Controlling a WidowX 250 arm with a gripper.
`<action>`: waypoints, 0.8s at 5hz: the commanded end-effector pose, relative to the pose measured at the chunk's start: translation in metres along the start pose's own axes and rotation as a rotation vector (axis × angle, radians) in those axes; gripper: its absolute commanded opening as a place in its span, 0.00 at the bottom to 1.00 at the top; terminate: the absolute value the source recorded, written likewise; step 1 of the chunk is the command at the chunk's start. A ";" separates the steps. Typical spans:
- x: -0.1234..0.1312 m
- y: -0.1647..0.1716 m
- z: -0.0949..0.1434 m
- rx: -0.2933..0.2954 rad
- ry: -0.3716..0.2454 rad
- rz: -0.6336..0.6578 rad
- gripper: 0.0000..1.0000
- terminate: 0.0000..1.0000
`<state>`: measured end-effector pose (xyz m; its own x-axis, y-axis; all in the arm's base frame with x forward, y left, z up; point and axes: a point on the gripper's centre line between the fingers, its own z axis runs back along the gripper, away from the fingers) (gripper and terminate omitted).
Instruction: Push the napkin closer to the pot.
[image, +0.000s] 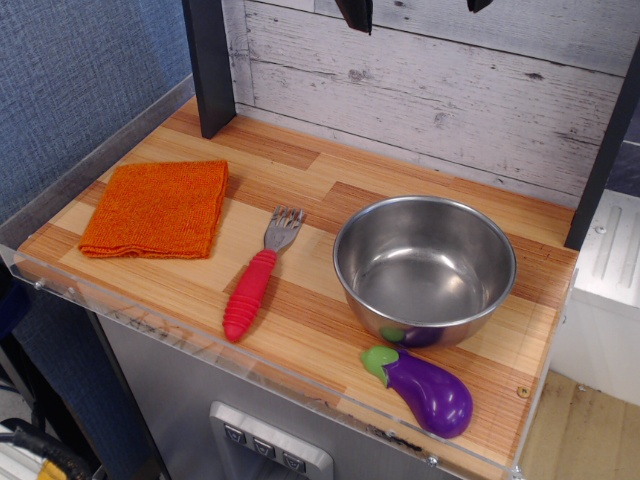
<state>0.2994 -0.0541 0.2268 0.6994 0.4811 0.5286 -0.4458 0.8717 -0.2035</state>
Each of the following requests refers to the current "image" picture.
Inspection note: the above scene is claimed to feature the clear acrylic front guard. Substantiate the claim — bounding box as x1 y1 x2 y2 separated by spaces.
1 248 521 479

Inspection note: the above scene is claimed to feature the white ribbed plastic box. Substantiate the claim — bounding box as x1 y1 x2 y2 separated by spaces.
550 190 639 405

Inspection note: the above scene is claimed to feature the silver button control panel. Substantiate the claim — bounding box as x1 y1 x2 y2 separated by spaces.
209 401 334 479

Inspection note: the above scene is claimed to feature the yellow object bottom left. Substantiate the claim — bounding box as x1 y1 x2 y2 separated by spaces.
36 459 69 480

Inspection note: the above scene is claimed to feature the dark vertical post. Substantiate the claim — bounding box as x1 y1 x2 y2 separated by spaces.
182 0 236 139
564 45 639 251

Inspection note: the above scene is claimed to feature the orange cloth napkin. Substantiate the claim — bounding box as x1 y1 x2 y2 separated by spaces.
79 160 229 259

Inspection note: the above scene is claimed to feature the stainless steel pot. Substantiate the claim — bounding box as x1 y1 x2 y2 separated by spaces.
333 195 517 349

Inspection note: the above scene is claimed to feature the dark left vertical post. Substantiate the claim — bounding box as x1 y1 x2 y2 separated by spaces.
182 0 236 139

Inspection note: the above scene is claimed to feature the purple toy eggplant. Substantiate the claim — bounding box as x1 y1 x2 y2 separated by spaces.
360 345 474 439

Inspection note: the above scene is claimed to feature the fork with red handle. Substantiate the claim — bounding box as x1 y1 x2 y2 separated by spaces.
222 206 305 342

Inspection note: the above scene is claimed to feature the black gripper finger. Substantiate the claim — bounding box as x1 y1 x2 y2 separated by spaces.
335 0 373 34
467 0 494 13

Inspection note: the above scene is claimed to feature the dark right vertical post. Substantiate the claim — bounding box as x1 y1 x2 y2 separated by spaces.
564 45 639 251

